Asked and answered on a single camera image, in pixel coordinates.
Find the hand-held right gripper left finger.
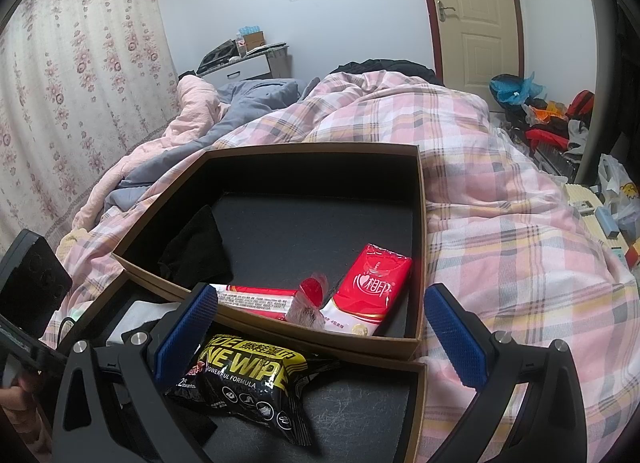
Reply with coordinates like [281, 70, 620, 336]
[51, 282, 219, 463]

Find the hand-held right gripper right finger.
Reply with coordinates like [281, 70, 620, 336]
[424, 283, 588, 463]

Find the light grey microfibre cloth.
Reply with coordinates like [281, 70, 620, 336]
[105, 300, 176, 344]

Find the black yellow wet wipes pack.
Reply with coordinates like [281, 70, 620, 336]
[165, 330, 343, 446]

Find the red tissue pack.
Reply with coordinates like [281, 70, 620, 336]
[320, 243, 413, 339]
[209, 283, 301, 323]

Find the black knitted cloth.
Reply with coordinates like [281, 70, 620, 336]
[157, 204, 234, 286]

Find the shallow brown cardboard box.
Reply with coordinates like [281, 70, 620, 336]
[50, 270, 428, 463]

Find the small red candy packet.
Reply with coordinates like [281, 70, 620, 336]
[287, 273, 331, 329]

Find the deep brown cardboard box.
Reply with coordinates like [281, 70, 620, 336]
[111, 142, 428, 361]

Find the person's left hand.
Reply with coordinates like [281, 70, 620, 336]
[0, 374, 48, 431]

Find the pink plaid duvet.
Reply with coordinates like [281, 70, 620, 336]
[42, 70, 640, 463]

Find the floral pink curtain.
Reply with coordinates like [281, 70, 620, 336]
[0, 0, 181, 254]

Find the white plastic bag yellow print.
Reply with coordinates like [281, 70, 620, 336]
[597, 153, 640, 224]

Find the plain pink quilt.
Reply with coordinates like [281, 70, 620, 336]
[75, 74, 231, 234]

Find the pile of colourful clothes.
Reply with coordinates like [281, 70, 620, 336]
[505, 90, 596, 154]

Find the grey blanket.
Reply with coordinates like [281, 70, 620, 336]
[102, 78, 301, 209]

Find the blue plastic bag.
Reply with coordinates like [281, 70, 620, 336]
[489, 72, 543, 106]

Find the white bedside cabinet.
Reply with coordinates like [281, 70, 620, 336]
[197, 40, 291, 89]

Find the black garment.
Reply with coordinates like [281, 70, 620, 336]
[337, 59, 443, 86]

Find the grey wardrobe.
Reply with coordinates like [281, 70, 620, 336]
[565, 0, 633, 184]

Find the cream door with red frame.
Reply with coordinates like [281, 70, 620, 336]
[412, 0, 526, 114]

